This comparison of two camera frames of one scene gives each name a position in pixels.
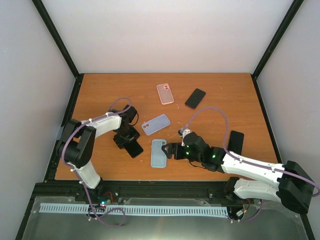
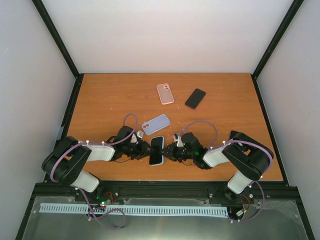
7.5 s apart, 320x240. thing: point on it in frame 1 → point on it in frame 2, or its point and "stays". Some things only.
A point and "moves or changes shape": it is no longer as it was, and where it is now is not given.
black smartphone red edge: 195,98 stays
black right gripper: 177,156 stays
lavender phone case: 155,124 stays
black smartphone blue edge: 134,148 moves or changes shape
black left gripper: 119,141 → 141,154
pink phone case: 165,93 stays
